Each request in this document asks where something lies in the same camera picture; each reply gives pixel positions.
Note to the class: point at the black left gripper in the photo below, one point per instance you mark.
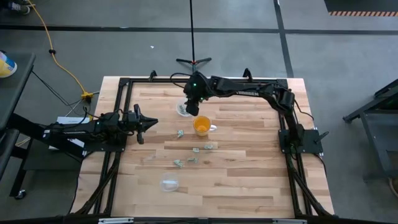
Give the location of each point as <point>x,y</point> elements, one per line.
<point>136,124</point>

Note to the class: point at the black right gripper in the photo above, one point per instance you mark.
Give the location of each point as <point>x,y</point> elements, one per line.
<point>196,90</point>

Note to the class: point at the sugar packet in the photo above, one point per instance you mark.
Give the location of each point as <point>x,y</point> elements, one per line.
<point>208,146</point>
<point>196,150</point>
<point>178,163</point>
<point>192,160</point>
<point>180,133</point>

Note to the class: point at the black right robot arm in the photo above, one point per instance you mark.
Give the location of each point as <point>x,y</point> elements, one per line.
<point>242,87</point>

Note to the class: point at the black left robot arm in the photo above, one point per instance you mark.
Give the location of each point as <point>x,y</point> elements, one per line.
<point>77,129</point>

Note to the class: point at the clear plastic container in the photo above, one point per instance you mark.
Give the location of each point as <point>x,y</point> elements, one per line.
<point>169,183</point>
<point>178,113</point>

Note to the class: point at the yellow ceramic mug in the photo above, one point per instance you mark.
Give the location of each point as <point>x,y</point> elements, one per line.
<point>202,126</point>

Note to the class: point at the yellow power splitter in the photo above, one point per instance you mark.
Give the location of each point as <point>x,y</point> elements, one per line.
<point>87,96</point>

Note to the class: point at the black tripod stand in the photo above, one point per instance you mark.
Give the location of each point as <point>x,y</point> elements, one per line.
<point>192,31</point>

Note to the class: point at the white box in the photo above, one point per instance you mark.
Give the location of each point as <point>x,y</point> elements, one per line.
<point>70,119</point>

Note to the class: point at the black side cart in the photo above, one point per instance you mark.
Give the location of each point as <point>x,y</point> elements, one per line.
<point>15,81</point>

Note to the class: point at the yellow blue canister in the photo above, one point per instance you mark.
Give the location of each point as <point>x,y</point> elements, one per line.
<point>6,67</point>

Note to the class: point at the person's shoe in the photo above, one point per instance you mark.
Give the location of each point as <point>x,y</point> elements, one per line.
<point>18,7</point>

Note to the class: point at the black metal table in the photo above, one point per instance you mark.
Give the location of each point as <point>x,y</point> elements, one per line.
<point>376,146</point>

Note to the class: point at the hazard striped floor mat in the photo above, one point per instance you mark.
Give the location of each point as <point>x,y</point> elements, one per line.
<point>360,6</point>

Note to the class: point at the black aluminium table frame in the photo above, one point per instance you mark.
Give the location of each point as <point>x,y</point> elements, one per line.
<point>146,80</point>

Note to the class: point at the black frame clamp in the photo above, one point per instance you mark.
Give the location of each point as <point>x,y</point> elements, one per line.
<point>247,73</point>
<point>153,74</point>

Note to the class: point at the white metal bracket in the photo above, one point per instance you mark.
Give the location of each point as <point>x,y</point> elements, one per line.
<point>115,220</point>
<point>289,221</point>

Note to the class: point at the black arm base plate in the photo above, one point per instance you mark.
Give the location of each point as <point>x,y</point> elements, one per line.
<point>311,140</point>

